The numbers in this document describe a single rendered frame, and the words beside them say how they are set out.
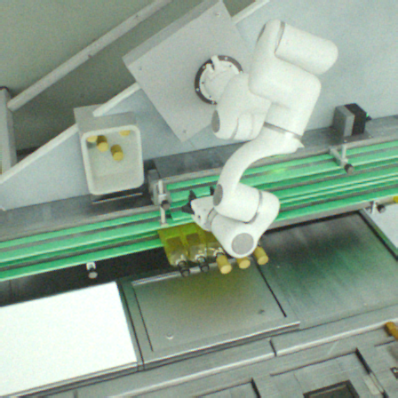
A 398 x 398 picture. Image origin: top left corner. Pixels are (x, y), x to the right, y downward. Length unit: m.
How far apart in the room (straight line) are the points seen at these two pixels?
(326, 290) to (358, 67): 0.75
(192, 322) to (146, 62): 0.76
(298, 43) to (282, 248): 0.93
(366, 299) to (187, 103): 0.82
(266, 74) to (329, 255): 0.98
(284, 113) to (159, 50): 0.57
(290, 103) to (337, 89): 0.86
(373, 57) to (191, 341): 1.10
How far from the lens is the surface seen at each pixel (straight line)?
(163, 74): 1.66
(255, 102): 1.37
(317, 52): 1.25
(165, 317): 1.72
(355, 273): 1.95
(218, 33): 1.67
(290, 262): 1.95
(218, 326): 1.70
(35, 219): 1.83
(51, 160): 1.81
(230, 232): 1.19
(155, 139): 1.83
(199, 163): 1.83
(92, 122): 1.72
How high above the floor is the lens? 2.28
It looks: 49 degrees down
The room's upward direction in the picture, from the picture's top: 153 degrees clockwise
